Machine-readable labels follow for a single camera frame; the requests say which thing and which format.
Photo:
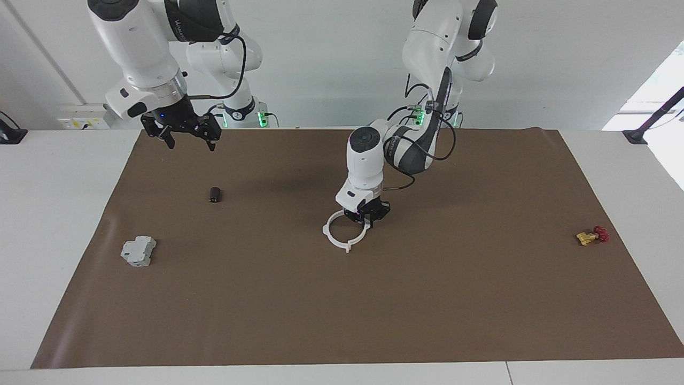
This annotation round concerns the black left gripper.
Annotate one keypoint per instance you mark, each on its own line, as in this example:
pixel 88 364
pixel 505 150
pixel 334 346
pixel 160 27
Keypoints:
pixel 377 209

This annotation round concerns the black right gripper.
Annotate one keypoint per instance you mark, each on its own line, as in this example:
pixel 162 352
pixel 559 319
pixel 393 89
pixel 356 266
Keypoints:
pixel 181 120

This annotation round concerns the white half pipe clamp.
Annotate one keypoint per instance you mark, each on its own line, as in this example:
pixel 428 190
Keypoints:
pixel 335 244
pixel 362 238

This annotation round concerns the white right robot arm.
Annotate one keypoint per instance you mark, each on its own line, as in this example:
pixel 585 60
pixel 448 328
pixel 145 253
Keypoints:
pixel 139 43

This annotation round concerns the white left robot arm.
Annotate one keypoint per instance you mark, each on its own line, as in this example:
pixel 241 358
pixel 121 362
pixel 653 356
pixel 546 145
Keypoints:
pixel 366 160

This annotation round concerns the small dark brown cylinder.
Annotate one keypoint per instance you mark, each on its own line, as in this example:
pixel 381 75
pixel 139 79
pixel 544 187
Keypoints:
pixel 215 195

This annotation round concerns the brown table mat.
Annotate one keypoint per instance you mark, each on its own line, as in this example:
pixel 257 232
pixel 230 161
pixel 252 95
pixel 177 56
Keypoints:
pixel 342 310

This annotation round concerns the grey circuit breaker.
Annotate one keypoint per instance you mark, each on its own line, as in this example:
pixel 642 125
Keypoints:
pixel 138 251

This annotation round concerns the white wall outlet box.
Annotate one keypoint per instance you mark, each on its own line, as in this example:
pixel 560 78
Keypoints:
pixel 85 115

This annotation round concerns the white wall conduit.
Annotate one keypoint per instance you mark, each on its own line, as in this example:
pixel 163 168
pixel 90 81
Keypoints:
pixel 45 53

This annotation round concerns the black camera stand base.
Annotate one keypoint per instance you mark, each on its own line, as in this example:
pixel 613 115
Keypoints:
pixel 636 136
pixel 13 136

